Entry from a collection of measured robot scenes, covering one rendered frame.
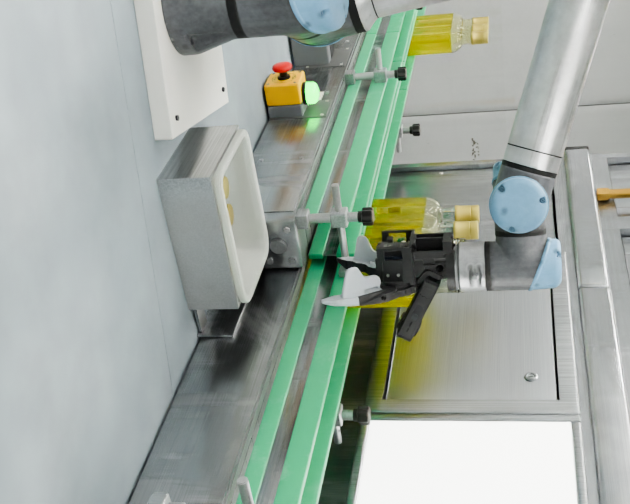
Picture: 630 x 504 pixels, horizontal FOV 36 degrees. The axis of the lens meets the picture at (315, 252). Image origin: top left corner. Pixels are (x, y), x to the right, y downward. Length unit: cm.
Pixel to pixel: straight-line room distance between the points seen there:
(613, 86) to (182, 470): 693
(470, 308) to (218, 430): 64
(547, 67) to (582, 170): 95
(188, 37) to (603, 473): 85
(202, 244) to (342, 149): 51
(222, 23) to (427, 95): 664
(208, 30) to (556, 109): 48
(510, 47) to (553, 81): 649
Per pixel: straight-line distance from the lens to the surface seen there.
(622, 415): 158
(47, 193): 108
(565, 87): 132
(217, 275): 142
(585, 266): 191
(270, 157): 179
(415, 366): 167
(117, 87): 127
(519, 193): 130
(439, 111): 802
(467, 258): 146
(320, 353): 145
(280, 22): 136
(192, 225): 139
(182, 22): 137
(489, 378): 164
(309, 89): 193
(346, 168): 175
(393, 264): 146
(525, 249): 145
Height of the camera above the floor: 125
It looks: 12 degrees down
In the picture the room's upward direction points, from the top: 88 degrees clockwise
